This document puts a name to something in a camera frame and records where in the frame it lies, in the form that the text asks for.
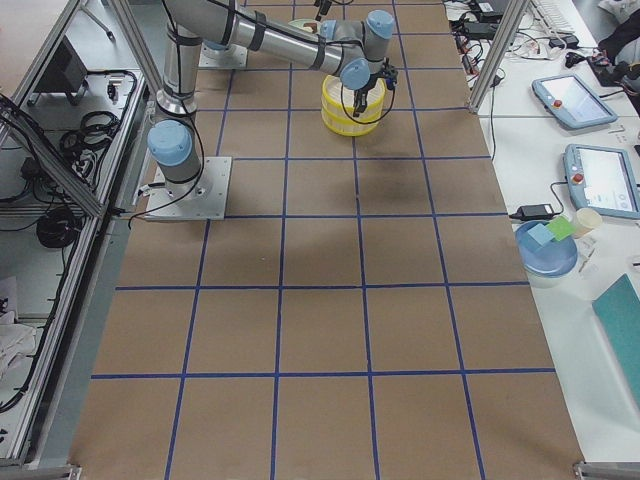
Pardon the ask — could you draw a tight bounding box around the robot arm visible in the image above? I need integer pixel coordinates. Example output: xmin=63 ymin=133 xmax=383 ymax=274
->
xmin=147 ymin=1 xmax=397 ymax=202

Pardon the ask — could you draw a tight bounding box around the lower teach pendant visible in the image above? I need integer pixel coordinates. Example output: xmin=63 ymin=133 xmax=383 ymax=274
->
xmin=563 ymin=144 xmax=639 ymax=220

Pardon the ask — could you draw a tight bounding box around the blue sponge block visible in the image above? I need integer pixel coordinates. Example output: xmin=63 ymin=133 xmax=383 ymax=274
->
xmin=525 ymin=223 xmax=554 ymax=250

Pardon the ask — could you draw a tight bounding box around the yellow steamer layer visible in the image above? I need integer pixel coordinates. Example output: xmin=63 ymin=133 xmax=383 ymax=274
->
xmin=321 ymin=110 xmax=379 ymax=137
xmin=321 ymin=76 xmax=386 ymax=125

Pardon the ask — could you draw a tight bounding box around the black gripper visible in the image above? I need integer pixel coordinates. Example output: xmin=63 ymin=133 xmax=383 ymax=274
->
xmin=353 ymin=58 xmax=398 ymax=112

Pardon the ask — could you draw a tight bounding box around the aluminium frame post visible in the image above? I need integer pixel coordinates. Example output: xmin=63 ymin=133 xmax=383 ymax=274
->
xmin=467 ymin=0 xmax=528 ymax=114

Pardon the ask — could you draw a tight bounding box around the black power adapter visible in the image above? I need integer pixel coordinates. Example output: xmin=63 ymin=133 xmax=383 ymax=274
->
xmin=509 ymin=204 xmax=556 ymax=222

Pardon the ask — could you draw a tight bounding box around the beige cup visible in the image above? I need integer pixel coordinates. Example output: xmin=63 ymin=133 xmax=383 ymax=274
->
xmin=572 ymin=207 xmax=603 ymax=238

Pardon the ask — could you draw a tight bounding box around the light green plate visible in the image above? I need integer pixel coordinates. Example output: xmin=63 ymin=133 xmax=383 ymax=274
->
xmin=289 ymin=18 xmax=320 ymax=34

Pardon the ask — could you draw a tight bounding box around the teal board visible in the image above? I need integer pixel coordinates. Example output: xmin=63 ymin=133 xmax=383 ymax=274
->
xmin=592 ymin=274 xmax=639 ymax=396

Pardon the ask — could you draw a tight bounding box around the upper teach pendant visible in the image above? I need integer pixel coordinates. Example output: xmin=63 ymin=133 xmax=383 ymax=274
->
xmin=531 ymin=74 xmax=618 ymax=130

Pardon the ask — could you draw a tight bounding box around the green sponge block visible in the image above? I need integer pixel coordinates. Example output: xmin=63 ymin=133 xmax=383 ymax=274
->
xmin=545 ymin=215 xmax=575 ymax=241

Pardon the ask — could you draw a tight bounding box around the blue plate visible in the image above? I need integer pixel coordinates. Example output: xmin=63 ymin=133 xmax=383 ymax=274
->
xmin=515 ymin=221 xmax=578 ymax=278

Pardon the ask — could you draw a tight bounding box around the teach pendant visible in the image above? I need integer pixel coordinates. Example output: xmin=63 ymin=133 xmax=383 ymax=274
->
xmin=531 ymin=74 xmax=618 ymax=130
xmin=563 ymin=144 xmax=639 ymax=220

